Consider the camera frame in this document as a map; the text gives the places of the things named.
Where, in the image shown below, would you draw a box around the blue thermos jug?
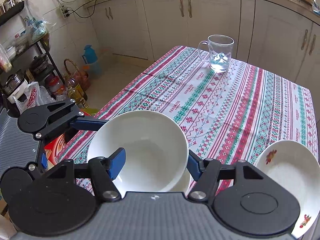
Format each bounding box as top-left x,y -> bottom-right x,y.
82,44 -> 102,77

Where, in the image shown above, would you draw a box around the white kitchen cabinets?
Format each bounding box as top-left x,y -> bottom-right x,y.
85,0 -> 320,93

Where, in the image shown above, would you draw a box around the white plate with flower print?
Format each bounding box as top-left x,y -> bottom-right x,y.
254,140 -> 319,238

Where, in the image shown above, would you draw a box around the patterned tablecloth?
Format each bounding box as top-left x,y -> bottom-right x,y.
55,45 -> 320,196

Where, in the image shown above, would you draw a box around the white bowl pink flowers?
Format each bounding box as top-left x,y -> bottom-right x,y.
87,110 -> 188,196
169,169 -> 192,195

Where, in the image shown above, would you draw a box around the wicker basket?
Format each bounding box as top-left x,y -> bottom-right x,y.
63,59 -> 91,91

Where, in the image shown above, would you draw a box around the black metal storage shelf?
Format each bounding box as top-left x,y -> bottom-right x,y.
1,0 -> 65,109

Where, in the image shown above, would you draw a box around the cooking oil bottle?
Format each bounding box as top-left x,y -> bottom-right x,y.
66,78 -> 89,108

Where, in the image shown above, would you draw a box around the clear glass mug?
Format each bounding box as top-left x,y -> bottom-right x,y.
197,34 -> 235,73

